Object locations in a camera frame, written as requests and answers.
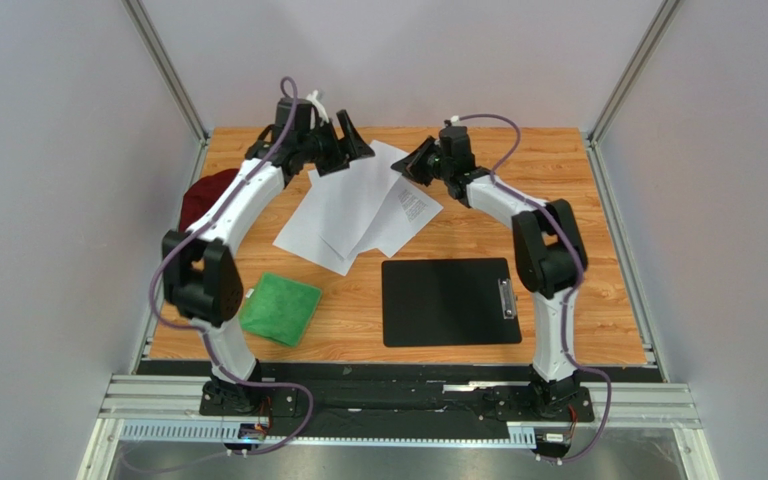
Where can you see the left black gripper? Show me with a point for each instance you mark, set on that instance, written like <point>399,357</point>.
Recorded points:
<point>344,150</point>

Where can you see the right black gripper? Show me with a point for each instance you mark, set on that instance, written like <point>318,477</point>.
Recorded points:
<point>424,163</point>

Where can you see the black clipboard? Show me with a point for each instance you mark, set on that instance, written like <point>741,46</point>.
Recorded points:
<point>445,302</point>

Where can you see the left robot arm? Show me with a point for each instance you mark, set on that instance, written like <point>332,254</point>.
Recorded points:
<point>198,273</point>

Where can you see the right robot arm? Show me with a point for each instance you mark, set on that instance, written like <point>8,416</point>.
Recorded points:
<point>550,257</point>

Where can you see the printed white paper sheet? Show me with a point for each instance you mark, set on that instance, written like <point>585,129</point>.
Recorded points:
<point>404,213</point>

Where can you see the dark red beret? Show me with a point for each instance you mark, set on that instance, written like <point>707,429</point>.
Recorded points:
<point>202,195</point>

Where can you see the green cloth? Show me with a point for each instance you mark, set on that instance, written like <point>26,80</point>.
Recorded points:
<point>279,309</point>

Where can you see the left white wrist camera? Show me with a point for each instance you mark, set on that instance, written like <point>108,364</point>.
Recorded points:
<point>315,99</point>

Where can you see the left frame post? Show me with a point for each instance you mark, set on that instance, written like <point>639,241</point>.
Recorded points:
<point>152,39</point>

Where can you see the frame post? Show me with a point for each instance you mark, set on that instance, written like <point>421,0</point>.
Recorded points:
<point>152,39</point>
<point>647,45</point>

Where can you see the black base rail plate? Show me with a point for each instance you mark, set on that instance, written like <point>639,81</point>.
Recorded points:
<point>287,404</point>

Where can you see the right frame post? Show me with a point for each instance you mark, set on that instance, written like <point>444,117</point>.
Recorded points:
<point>647,45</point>

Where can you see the aluminium frame rail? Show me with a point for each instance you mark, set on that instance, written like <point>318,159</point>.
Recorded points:
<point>622,405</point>

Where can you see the slotted cable duct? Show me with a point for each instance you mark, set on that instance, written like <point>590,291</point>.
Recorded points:
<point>238,433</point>

